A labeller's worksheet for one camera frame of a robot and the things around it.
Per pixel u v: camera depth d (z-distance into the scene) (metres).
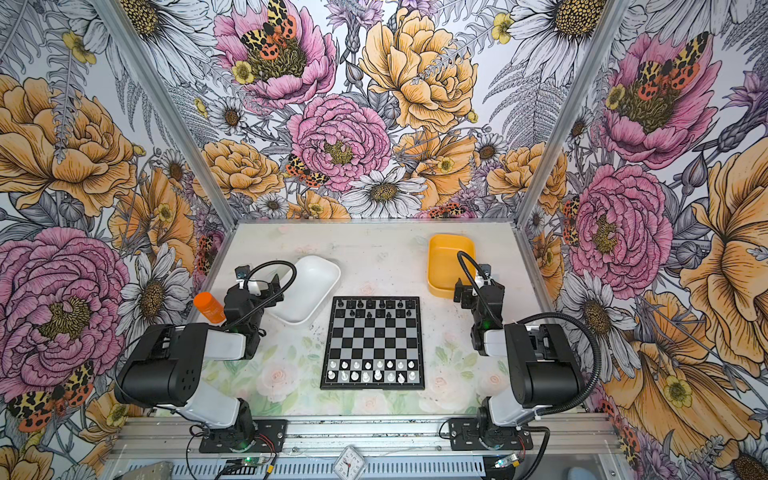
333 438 0.76
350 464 0.69
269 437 0.73
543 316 0.56
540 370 0.46
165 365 0.46
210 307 0.89
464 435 0.73
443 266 1.10
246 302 0.73
